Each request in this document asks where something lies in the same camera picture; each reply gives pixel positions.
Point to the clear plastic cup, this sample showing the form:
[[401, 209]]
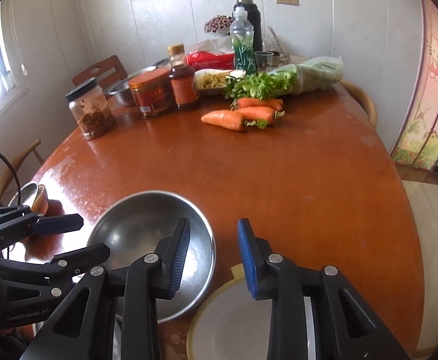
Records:
[[263, 60]]

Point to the yellow white bowl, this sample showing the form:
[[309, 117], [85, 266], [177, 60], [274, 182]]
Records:
[[230, 324]]

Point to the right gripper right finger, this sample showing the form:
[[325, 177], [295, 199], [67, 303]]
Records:
[[313, 312]]

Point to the back carrot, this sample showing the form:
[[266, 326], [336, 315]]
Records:
[[245, 102]]

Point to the jar with orange lid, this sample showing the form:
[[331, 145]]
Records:
[[152, 92]]

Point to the plate of noodles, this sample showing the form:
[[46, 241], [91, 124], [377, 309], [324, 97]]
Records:
[[214, 81]]

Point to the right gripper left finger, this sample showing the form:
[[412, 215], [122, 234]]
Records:
[[82, 326]]

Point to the hello kitty curtain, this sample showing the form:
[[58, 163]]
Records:
[[417, 144]]

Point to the red flower decoration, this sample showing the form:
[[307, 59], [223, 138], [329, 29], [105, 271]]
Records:
[[218, 25]]

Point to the clear plastic water bottle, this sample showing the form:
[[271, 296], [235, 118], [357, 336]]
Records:
[[242, 33]]

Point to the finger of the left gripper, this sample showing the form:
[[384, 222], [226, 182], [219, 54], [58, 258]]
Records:
[[61, 265], [19, 222]]

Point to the middle carrot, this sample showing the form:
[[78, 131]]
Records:
[[260, 114]]

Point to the brown sauce bottle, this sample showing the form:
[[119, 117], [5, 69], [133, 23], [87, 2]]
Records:
[[182, 78]]

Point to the stainless steel bowl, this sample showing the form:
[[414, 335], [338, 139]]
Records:
[[134, 225]]

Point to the black thermos flask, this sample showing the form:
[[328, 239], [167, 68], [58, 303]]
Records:
[[254, 17]]

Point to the clear jar black lid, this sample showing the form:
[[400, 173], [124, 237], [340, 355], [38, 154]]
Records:
[[90, 109]]

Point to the light wood padded chair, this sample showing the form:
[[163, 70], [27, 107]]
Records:
[[13, 167]]

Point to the front carrot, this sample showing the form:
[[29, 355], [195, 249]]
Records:
[[232, 120]]

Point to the bag of green vegetables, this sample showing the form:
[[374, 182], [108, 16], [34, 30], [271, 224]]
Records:
[[291, 79]]

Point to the chair behind table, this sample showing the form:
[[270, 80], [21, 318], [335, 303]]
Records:
[[363, 100]]

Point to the brown wooden chair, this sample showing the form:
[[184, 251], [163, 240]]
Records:
[[108, 72]]

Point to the carrot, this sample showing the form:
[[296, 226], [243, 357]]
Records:
[[245, 102], [232, 120], [260, 114]]

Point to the steel basin on table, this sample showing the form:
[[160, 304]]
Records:
[[120, 91]]

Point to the grey metal pan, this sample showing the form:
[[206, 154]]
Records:
[[28, 196]]

